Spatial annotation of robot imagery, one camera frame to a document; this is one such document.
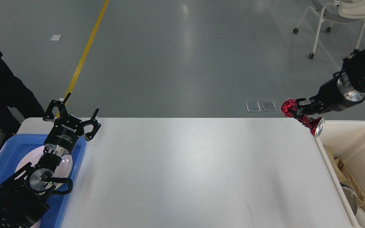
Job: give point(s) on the pink plate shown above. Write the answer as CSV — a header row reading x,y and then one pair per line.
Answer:
x,y
62,171

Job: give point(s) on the brown paper bag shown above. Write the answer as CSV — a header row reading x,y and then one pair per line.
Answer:
x,y
344,175

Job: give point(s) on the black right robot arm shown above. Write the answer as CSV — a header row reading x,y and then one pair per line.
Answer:
x,y
354,67

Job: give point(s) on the white paper roll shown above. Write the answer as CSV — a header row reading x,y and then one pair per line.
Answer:
x,y
360,217

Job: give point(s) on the beige waste bin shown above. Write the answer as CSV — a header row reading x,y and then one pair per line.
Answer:
x,y
347,139

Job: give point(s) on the red foil wrapper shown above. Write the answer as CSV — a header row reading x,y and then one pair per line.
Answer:
x,y
291,108

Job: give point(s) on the white chair on wheels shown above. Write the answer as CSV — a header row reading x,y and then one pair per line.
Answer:
x,y
335,11

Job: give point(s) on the person in black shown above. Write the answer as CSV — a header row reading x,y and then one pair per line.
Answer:
x,y
14,94

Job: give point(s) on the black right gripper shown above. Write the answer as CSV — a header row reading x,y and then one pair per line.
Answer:
x,y
335,95

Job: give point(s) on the floor socket plates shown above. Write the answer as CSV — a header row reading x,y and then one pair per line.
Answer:
x,y
255,106

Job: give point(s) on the white floor label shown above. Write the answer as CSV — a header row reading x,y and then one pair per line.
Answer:
x,y
56,37

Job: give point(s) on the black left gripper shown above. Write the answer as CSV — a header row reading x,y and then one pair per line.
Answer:
x,y
64,132

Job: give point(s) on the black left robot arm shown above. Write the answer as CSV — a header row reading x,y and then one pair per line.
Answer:
x,y
51,158

